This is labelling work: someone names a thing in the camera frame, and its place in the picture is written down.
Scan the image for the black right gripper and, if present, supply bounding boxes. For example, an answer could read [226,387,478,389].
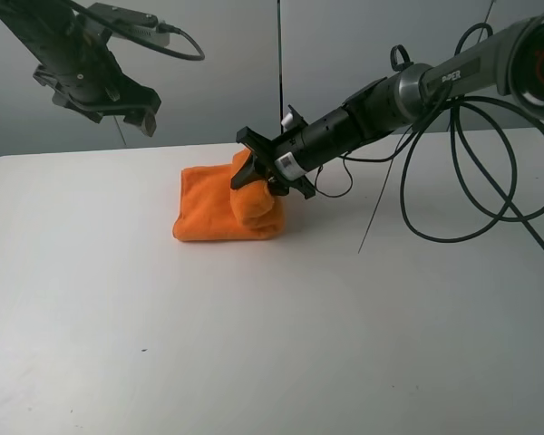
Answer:
[230,108,364,199]

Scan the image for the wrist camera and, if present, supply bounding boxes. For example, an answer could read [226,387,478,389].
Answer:
[280,105,308,132]
[88,3,170,48]

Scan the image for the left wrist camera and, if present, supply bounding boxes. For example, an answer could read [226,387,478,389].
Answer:
[88,3,170,48]

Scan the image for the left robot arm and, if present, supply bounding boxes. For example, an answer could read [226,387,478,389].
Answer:
[0,1,160,137]

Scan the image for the black left camera cable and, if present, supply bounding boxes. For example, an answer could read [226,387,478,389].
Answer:
[63,0,206,63]

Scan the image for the orange terry towel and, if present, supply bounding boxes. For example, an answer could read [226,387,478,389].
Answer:
[172,149,286,242]

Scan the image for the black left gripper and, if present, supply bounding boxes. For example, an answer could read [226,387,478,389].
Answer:
[31,26,160,137]

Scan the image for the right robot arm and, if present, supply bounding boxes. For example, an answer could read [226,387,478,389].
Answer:
[230,14,544,198]

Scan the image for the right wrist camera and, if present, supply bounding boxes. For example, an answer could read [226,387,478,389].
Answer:
[280,105,308,132]

